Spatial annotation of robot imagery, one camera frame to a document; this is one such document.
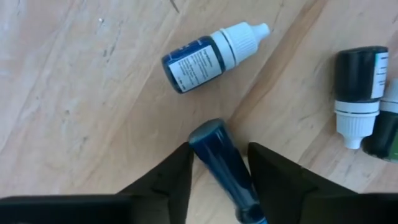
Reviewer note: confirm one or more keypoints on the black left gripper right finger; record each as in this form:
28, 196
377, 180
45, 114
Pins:
295, 196

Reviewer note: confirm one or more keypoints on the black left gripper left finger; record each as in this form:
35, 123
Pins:
149, 202

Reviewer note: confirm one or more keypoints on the green dropper bottle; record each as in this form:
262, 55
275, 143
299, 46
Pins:
384, 137

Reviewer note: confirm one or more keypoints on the blue dropper bottle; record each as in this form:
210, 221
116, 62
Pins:
192, 67

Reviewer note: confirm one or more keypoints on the blue ink bottle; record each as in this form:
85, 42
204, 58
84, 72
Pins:
224, 168

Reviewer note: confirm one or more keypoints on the black dropper bottle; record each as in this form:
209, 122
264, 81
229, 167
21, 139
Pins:
354, 74

